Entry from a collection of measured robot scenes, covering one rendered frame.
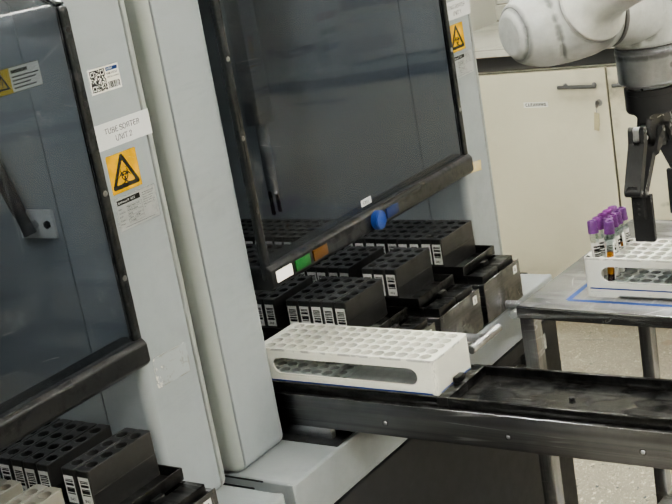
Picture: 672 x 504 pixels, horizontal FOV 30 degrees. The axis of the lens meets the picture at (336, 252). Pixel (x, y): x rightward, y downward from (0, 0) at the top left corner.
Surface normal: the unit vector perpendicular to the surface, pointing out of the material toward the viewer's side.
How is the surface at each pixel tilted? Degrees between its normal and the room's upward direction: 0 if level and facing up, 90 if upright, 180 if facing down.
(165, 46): 90
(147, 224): 90
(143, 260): 90
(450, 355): 90
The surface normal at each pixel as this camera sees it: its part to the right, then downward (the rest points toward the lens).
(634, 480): -0.17, -0.95
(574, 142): -0.55, 0.32
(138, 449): 0.83, 0.02
